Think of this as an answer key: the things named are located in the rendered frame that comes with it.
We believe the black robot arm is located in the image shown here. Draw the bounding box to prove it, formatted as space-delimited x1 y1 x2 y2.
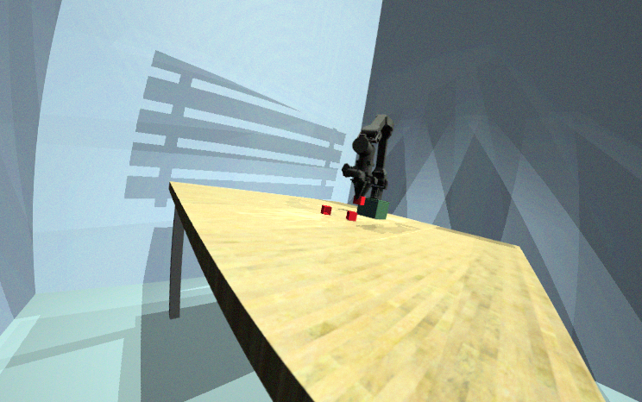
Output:
342 115 394 200

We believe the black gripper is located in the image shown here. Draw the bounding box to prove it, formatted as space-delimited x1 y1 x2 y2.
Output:
345 158 378 199

